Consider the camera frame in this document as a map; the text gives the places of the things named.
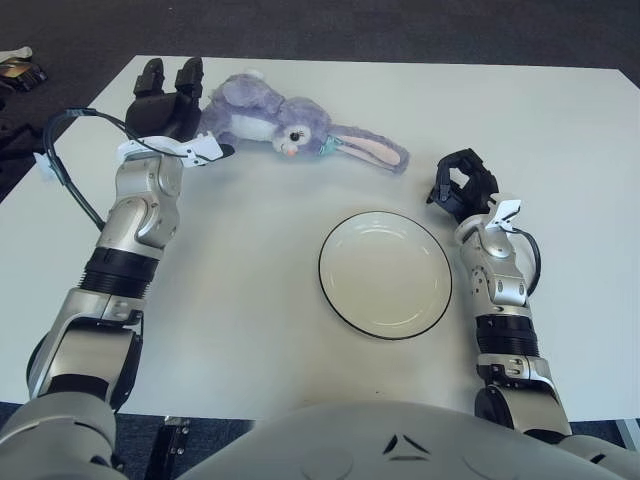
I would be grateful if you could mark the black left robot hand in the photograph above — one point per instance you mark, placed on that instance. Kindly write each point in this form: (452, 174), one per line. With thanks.
(155, 115)

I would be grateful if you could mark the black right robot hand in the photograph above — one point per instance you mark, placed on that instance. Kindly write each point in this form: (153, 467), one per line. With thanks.
(477, 192)

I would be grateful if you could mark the purple plush bunny doll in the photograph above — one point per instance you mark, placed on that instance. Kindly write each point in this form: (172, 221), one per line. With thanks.
(250, 105)

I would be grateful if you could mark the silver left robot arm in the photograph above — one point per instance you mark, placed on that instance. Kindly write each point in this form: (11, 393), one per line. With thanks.
(140, 200)

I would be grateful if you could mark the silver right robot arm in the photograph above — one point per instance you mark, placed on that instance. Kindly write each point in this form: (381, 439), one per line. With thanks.
(495, 280)

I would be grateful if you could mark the white plate with black rim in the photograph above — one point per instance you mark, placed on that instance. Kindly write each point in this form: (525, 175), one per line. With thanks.
(385, 275)

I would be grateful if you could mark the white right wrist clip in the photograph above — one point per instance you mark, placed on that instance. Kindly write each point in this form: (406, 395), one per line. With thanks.
(505, 211)

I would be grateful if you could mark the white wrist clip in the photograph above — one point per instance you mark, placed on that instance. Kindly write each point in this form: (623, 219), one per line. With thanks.
(505, 211)
(200, 147)

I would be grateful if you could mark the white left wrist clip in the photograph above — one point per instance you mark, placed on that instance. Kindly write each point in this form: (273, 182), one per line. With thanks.
(200, 147)

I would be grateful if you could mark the black office chair base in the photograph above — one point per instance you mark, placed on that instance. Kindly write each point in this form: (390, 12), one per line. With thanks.
(20, 135)

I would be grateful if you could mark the black and gold box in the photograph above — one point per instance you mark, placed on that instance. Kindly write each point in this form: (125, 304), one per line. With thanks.
(20, 72)

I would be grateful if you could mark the white object on floor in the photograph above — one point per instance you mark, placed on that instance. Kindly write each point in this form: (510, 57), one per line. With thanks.
(20, 51)

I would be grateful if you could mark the grey robot torso shell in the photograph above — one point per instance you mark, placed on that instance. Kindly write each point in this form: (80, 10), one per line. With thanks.
(375, 440)

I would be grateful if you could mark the grey table leg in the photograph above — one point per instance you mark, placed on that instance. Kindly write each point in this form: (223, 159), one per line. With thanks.
(631, 430)

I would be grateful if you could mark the black metal bracket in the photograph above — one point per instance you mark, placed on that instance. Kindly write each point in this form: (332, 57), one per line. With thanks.
(172, 445)

